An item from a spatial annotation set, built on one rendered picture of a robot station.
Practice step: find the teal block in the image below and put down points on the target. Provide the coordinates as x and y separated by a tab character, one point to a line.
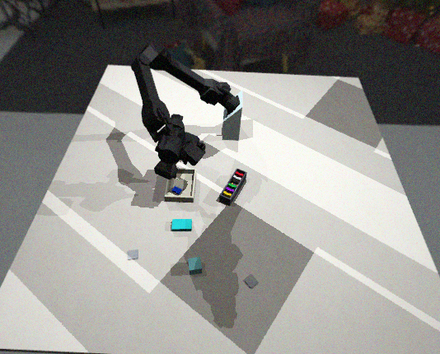
195	265

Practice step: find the cyan rectangular block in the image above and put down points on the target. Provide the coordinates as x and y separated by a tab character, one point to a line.
181	225

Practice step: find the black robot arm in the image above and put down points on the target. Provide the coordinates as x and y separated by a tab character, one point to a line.
155	114

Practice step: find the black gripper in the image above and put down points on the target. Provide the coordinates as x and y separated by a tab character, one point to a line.
169	171

